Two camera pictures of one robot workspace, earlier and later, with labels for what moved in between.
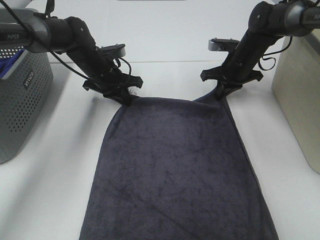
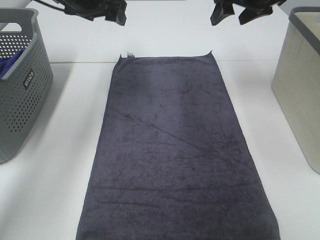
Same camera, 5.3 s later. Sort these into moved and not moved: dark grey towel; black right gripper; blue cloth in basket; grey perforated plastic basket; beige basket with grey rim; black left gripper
Moved: black right gripper; black left gripper; dark grey towel
Not moved: blue cloth in basket; beige basket with grey rim; grey perforated plastic basket
